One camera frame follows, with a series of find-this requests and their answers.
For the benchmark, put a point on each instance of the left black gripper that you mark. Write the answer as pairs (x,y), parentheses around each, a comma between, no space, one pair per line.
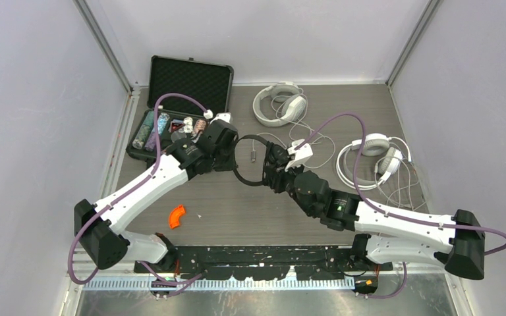
(229,164)

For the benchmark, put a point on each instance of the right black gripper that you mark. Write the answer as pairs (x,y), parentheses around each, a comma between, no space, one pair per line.
(277,175)

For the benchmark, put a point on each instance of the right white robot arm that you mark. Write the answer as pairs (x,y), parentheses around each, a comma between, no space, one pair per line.
(383,233)

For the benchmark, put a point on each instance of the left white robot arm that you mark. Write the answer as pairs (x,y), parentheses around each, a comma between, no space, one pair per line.
(101,227)

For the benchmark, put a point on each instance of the white headphones at back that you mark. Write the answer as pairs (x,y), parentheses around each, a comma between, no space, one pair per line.
(289,104)

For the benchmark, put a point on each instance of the white grey headphones at right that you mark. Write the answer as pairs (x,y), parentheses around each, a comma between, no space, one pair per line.
(392,173)

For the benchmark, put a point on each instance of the orange curved plastic piece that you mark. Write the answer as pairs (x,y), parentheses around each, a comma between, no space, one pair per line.
(174,219)

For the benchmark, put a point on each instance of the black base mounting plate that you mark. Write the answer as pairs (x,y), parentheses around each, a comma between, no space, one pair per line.
(263,262)

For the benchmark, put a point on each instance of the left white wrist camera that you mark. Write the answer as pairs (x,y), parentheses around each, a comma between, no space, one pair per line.
(223,118)

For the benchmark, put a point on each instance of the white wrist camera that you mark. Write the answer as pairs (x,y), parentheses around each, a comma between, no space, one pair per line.
(299,152)
(223,118)

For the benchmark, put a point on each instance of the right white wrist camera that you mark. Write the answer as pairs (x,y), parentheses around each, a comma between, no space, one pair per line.
(299,152)

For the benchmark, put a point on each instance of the aluminium slotted rail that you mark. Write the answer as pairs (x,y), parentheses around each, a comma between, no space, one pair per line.
(142,283)

